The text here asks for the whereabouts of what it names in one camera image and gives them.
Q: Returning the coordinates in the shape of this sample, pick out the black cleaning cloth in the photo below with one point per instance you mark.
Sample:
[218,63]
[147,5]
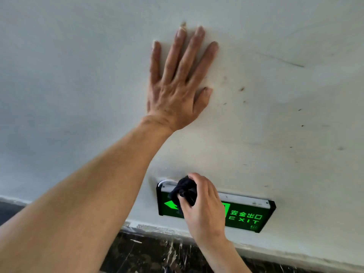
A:
[186,190]

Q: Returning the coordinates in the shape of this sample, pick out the person's left hand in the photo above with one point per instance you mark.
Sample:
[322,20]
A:
[170,99]

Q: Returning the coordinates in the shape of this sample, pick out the person's right forearm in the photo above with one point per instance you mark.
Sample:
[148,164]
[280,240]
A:
[224,258]

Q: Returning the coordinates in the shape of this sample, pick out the person's left forearm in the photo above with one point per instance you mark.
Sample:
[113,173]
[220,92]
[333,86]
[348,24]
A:
[85,201]

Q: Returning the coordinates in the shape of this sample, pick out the person's right hand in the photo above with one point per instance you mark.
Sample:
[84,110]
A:
[207,216]

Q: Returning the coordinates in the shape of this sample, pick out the green illuminated exit sign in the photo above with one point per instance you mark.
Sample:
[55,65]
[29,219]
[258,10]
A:
[244,217]

